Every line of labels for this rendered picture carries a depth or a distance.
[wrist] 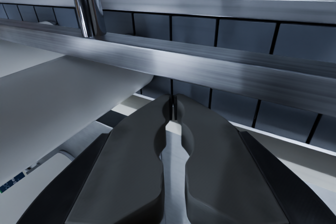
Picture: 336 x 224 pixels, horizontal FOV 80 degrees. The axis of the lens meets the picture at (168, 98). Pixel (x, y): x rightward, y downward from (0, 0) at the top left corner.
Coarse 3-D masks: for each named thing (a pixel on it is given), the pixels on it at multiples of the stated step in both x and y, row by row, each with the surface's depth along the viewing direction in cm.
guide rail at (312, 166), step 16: (128, 112) 19; (176, 128) 16; (240, 128) 15; (272, 144) 14; (288, 144) 14; (288, 160) 13; (304, 160) 12; (320, 160) 12; (304, 176) 12; (320, 176) 12
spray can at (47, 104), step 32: (64, 64) 13; (96, 64) 14; (0, 96) 10; (32, 96) 10; (64, 96) 12; (96, 96) 13; (128, 96) 17; (0, 128) 9; (32, 128) 10; (64, 128) 12; (0, 160) 9; (32, 160) 11
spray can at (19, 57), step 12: (0, 48) 19; (12, 48) 19; (24, 48) 20; (36, 48) 21; (0, 60) 19; (12, 60) 19; (24, 60) 20; (36, 60) 21; (48, 60) 23; (0, 72) 19; (12, 72) 20
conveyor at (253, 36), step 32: (128, 32) 19; (160, 32) 17; (192, 32) 16; (224, 32) 14; (256, 32) 13; (288, 32) 12; (320, 32) 12; (192, 96) 18; (224, 96) 17; (256, 128) 17; (288, 128) 15; (320, 128) 14
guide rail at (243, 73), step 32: (0, 32) 14; (32, 32) 12; (64, 32) 11; (128, 64) 9; (160, 64) 8; (192, 64) 7; (224, 64) 7; (256, 64) 6; (288, 64) 6; (320, 64) 6; (256, 96) 7; (288, 96) 6; (320, 96) 6
